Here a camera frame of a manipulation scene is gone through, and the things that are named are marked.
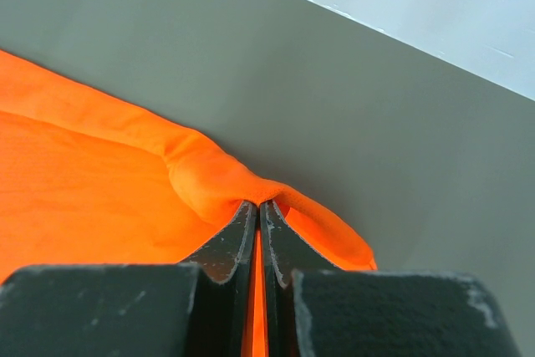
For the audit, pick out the orange t shirt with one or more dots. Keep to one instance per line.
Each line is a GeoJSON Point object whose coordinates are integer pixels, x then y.
{"type": "Point", "coordinates": [90, 179]}

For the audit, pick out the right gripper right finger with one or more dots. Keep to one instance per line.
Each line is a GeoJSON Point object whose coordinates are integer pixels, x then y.
{"type": "Point", "coordinates": [315, 308]}

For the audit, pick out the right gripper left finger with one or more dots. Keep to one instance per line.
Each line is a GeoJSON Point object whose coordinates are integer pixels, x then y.
{"type": "Point", "coordinates": [197, 307]}

